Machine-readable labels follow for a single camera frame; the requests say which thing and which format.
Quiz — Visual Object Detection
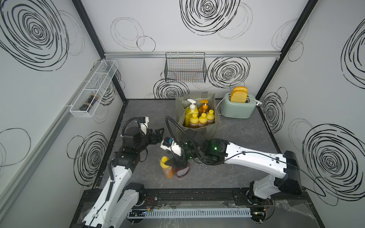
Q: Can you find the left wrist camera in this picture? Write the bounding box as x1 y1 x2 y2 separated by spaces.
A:
138 117 149 135

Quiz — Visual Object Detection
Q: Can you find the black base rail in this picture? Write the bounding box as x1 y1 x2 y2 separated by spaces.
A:
82 187 310 207

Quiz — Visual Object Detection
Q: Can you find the toast slice front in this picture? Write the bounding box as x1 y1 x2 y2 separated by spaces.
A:
230 90 248 103

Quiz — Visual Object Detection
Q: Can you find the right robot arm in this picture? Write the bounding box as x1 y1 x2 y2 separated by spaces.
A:
160 137 302 204

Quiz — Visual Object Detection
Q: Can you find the mint green toaster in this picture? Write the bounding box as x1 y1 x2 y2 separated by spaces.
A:
220 93 257 119

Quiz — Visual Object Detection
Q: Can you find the toast slice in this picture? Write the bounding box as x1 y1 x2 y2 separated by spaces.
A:
233 86 248 93
230 90 248 103

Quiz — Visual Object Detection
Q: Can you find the yellow cap bottle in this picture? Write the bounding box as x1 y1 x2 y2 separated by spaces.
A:
160 156 174 179
198 113 207 127
206 109 215 125
189 113 199 128

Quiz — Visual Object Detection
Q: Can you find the black wire basket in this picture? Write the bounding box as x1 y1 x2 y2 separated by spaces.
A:
164 52 207 83

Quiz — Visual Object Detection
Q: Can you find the orange pump soap bottle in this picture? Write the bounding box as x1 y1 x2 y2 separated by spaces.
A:
198 99 209 115

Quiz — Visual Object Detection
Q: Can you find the yellow pump soap bottle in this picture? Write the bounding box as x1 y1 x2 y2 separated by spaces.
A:
184 98 198 127

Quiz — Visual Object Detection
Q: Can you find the dark item in shelf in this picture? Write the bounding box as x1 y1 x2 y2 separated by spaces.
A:
79 94 99 111

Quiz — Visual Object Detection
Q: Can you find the white slotted cable duct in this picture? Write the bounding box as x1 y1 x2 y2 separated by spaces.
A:
127 208 252 219

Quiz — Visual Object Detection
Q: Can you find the toast slice back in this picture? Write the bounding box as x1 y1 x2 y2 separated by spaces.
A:
233 86 248 93

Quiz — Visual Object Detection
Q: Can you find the white wire shelf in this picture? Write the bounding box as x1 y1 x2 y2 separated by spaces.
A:
70 59 118 118

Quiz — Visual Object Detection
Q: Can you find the green fabric shopping bag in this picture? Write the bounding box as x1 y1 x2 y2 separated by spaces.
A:
175 92 221 140

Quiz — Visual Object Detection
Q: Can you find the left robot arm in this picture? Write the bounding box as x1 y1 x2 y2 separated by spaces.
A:
71 123 164 228

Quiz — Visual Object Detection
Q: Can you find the red soap bottle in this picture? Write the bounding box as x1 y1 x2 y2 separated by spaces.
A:
174 164 190 178

